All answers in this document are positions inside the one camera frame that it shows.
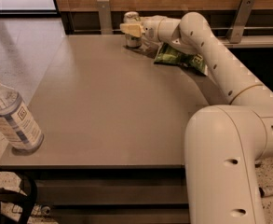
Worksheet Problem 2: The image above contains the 7up soda can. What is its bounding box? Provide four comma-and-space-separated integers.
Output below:
123, 11, 142, 49

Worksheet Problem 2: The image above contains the metal rail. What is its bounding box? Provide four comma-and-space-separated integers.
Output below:
74, 27, 273, 35

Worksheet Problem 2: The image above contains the upper grey drawer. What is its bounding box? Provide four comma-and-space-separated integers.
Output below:
35, 179, 188, 205

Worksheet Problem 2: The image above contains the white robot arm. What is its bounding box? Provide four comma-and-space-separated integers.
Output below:
120, 12, 273, 224

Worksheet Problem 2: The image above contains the metal bracket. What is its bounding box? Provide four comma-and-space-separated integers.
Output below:
97, 0, 114, 35
226, 0, 255, 44

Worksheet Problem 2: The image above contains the right metal bracket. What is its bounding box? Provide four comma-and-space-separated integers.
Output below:
226, 0, 255, 44

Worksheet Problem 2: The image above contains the grey drawer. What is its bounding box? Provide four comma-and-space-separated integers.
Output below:
35, 179, 188, 205
50, 208, 191, 224

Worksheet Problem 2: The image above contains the green chip bag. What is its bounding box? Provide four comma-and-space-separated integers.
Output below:
154, 43, 208, 76

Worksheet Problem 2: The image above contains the clear plastic water bottle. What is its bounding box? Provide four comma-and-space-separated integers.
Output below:
0, 82, 44, 152

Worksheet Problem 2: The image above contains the left metal bracket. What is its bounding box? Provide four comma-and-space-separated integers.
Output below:
97, 0, 114, 35

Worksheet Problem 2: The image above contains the lower grey drawer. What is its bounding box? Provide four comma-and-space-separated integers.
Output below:
50, 208, 191, 224

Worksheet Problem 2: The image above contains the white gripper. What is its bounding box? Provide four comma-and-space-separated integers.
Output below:
120, 16, 166, 43

